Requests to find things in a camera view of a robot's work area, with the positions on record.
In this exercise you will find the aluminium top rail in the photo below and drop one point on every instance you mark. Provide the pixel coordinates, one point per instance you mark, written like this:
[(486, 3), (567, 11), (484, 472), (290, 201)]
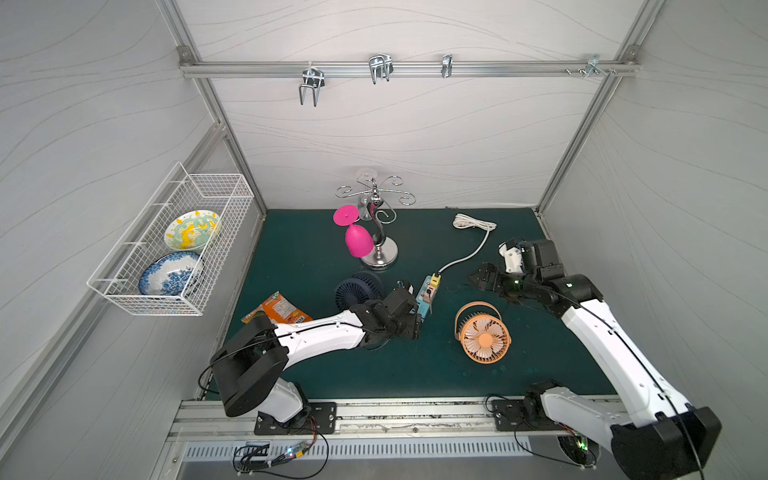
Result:
[(402, 69)]

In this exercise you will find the yellow green patterned plate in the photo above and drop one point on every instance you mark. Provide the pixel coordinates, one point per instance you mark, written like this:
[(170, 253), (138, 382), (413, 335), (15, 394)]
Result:
[(192, 231)]

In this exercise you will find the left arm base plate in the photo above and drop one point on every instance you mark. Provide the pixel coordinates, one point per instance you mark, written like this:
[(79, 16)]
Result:
[(316, 417)]

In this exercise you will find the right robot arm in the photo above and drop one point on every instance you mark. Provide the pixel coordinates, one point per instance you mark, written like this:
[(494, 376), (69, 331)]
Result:
[(655, 432)]

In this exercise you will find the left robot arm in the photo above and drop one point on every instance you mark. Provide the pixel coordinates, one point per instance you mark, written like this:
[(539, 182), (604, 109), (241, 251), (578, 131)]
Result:
[(248, 368)]

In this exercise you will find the double metal hook middle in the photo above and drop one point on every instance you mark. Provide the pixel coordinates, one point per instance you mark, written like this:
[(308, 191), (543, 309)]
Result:
[(380, 67)]

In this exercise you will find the double metal hook left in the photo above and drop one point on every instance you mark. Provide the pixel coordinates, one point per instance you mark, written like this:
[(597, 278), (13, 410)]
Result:
[(313, 80)]

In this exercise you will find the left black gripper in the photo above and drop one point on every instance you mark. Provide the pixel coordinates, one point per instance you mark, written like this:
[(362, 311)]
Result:
[(411, 312)]

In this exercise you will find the navy blue desk fan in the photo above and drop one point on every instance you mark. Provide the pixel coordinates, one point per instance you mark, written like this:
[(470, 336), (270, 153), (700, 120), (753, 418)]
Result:
[(357, 289)]

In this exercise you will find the teal power strip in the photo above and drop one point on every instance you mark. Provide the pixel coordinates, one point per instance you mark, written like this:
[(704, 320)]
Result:
[(425, 298)]

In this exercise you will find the orange desk fan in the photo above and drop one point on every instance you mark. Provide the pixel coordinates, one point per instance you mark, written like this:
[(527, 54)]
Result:
[(479, 328)]

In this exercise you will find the metal hook right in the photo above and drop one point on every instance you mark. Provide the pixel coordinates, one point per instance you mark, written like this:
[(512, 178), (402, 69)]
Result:
[(592, 68)]

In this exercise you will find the pink wine glass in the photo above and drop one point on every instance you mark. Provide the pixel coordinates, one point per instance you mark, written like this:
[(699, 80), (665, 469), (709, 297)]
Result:
[(357, 238)]

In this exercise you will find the orange snack packet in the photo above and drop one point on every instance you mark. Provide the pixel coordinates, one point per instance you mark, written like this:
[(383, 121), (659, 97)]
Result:
[(279, 310)]

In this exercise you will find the double metal hook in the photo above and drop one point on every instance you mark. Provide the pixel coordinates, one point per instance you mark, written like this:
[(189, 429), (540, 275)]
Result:
[(313, 80), (380, 67)]

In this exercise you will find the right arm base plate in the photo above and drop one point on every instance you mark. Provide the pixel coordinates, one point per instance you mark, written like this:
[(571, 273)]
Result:
[(511, 414)]

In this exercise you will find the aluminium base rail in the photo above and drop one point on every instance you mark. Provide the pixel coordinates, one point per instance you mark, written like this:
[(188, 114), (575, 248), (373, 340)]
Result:
[(409, 417)]

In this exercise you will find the blue white patterned plate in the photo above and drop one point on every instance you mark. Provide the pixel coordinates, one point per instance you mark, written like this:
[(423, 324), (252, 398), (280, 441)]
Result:
[(172, 275)]

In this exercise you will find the white wire basket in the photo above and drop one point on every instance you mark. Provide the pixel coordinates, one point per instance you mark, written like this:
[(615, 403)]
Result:
[(117, 276)]

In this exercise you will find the chrome glass holder stand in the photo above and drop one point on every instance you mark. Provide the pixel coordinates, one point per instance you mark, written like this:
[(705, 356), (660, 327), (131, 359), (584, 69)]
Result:
[(370, 201)]

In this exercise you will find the single metal hook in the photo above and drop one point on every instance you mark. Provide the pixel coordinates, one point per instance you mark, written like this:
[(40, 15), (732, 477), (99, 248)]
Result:
[(446, 66)]

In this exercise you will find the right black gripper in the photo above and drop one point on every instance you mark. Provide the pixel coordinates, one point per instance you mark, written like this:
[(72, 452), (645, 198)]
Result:
[(496, 279)]

